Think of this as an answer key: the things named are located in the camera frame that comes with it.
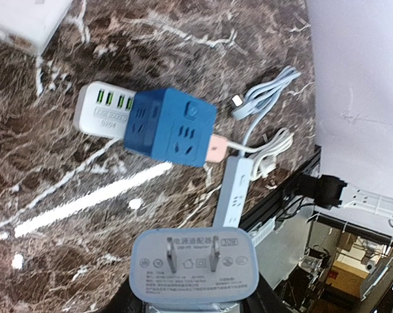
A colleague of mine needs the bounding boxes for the pink plug adapter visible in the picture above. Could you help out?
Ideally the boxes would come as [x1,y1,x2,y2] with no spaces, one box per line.
[206,134,228,163]

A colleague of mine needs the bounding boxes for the blue cube socket adapter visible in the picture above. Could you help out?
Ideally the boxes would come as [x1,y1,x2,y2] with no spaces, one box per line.
[123,88,217,167]

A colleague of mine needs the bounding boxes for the white universal power strip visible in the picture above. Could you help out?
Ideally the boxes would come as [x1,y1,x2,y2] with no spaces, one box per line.
[73,81,136,140]

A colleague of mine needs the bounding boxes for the light blue plug adapter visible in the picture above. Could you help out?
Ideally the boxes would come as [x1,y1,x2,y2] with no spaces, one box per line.
[129,227,259,306]

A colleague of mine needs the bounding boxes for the white cube socket adapter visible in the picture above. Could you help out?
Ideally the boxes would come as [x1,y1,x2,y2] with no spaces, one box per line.
[0,0,72,56]

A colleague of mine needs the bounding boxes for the light blue power strip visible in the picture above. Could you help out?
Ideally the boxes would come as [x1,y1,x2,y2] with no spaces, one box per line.
[212,156,253,228]

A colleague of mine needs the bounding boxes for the white power cable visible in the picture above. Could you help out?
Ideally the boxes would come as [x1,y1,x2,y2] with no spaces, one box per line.
[227,127,295,179]

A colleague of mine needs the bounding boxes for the light blue power cable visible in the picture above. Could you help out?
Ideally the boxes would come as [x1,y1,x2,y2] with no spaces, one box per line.
[228,65,302,157]

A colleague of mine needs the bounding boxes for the slotted cable duct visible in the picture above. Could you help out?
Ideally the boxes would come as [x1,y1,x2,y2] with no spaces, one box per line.
[248,216,276,247]

